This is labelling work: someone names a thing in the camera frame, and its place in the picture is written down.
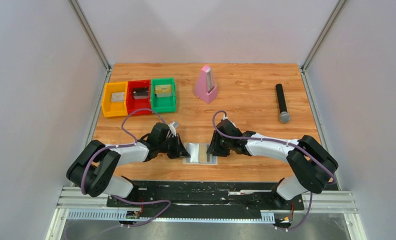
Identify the red plastic bin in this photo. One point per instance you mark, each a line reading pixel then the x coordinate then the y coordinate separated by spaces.
pixel 132 104

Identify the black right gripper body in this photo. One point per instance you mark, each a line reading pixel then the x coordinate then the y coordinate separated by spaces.
pixel 227 144

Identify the pink metronome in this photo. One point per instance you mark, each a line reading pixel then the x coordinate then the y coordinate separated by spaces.
pixel 206 88

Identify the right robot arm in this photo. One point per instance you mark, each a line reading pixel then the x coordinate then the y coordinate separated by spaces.
pixel 312 166

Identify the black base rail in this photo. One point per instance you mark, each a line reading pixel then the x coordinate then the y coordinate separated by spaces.
pixel 201 202

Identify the gold card stack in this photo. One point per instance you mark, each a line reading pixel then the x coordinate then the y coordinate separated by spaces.
pixel 163 90

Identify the yellow plastic bin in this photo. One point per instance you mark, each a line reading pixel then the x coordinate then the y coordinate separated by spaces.
pixel 110 109

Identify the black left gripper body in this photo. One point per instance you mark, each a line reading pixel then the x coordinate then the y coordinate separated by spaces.
pixel 169 146

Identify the black card stack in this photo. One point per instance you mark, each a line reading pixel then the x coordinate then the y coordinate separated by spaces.
pixel 140 93

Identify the green plastic bin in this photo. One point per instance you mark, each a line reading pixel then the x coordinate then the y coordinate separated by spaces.
pixel 163 105

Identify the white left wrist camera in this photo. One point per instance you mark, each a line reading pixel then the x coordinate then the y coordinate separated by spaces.
pixel 173 128

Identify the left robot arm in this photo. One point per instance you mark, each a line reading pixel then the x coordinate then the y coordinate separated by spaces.
pixel 93 170

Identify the black silver microphone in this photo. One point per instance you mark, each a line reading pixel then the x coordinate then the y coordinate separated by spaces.
pixel 284 116

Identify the silver card stack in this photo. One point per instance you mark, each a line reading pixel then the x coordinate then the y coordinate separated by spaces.
pixel 117 97

